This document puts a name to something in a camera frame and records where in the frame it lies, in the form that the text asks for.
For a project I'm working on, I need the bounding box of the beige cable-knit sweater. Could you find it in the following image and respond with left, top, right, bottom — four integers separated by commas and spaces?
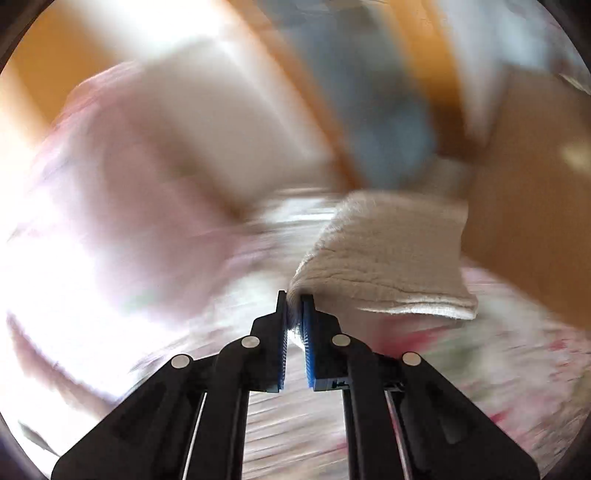
287, 191, 478, 320

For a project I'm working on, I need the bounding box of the floral bed sheet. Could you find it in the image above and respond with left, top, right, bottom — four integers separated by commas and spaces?
134, 192, 590, 479

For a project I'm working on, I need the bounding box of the white blue-floral pillow right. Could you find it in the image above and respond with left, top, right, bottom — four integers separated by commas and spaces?
1, 41, 332, 398

